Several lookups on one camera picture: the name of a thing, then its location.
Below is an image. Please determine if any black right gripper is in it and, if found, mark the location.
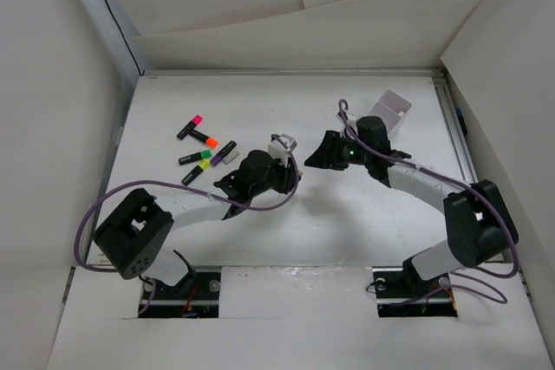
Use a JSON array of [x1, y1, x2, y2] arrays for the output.
[[304, 130, 371, 171]]

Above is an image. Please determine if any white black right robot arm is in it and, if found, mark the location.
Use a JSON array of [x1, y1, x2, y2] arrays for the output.
[[304, 116, 519, 295]]

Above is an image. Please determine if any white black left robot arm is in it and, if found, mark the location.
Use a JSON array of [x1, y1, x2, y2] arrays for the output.
[[93, 143, 298, 298]]

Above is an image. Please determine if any dirty white eraser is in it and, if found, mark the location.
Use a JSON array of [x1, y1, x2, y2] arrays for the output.
[[223, 149, 239, 165]]

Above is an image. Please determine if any purple highlighter marker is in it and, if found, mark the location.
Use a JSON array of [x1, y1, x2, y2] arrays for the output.
[[210, 140, 237, 166]]

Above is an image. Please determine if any yellow highlighter marker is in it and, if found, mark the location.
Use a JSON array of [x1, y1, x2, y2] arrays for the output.
[[181, 159, 211, 185]]

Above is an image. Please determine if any green highlighter marker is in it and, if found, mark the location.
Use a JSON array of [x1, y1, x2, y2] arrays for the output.
[[178, 149, 212, 166]]

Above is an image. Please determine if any orange highlighter marker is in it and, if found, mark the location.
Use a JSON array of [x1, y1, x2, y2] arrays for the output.
[[189, 129, 219, 149]]

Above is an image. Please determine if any white divided container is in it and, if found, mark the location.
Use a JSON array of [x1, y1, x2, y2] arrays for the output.
[[368, 89, 413, 138]]

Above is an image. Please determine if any pink highlighter marker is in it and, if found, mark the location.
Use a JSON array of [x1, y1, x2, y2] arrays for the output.
[[176, 114, 203, 140]]

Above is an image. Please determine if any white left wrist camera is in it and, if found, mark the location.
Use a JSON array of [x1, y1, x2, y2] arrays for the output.
[[267, 134, 297, 167]]

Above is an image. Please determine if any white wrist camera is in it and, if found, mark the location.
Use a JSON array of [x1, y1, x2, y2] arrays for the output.
[[267, 134, 297, 167], [343, 113, 357, 135]]

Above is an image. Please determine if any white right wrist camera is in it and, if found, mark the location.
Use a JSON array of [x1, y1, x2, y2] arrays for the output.
[[343, 113, 357, 135]]

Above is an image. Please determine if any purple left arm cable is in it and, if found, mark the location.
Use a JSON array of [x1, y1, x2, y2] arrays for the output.
[[73, 133, 300, 317]]

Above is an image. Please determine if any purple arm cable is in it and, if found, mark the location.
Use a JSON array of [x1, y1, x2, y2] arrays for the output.
[[73, 133, 300, 317], [336, 99, 521, 306]]

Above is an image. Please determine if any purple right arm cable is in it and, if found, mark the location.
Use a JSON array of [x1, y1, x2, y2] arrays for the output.
[[336, 99, 521, 306]]

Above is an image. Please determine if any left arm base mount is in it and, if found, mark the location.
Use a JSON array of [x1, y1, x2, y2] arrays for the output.
[[138, 250, 222, 319]]

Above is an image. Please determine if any aluminium table edge rail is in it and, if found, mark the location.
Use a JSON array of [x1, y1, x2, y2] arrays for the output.
[[432, 69, 478, 183]]

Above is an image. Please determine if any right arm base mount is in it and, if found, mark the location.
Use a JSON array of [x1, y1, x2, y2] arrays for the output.
[[366, 260, 458, 318]]

